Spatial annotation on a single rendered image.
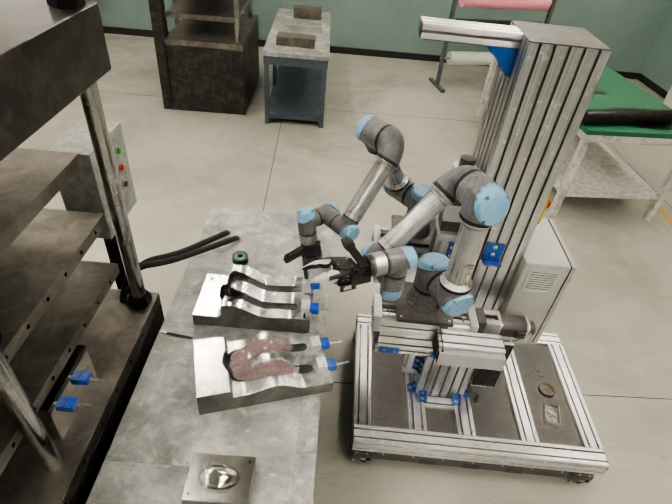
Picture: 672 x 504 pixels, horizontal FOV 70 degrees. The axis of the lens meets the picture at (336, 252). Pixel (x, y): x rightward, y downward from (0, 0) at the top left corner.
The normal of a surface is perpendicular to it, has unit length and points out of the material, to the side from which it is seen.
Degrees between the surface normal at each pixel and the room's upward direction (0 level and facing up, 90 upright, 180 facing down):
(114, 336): 0
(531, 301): 90
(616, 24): 90
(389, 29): 90
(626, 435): 0
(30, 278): 0
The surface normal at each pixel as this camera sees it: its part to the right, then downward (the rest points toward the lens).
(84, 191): -0.04, 0.63
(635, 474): 0.08, -0.77
